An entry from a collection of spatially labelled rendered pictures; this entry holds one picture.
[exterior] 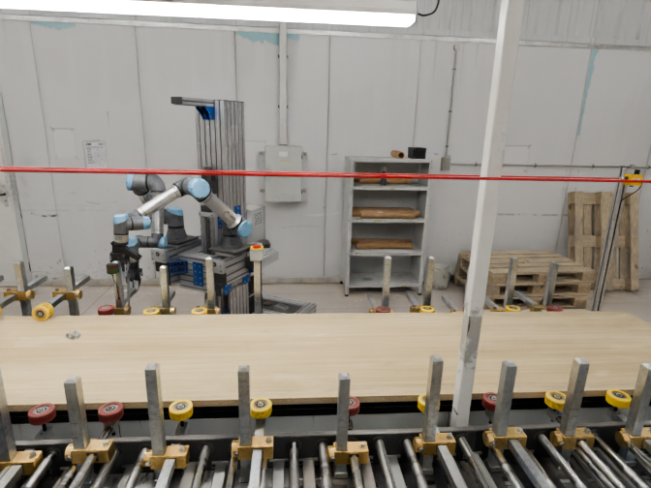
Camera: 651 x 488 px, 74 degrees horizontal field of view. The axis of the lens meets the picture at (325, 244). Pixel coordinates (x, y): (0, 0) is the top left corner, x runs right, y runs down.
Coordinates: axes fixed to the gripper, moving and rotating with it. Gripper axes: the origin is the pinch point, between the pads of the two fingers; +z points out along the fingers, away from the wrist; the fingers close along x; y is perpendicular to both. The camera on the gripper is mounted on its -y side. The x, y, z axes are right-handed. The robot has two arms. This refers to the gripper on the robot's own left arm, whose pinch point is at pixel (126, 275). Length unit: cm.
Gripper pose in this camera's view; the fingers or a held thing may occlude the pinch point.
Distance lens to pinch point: 269.8
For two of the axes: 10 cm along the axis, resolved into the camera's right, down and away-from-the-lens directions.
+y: -9.9, -0.7, -0.8
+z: -0.9, 9.7, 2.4
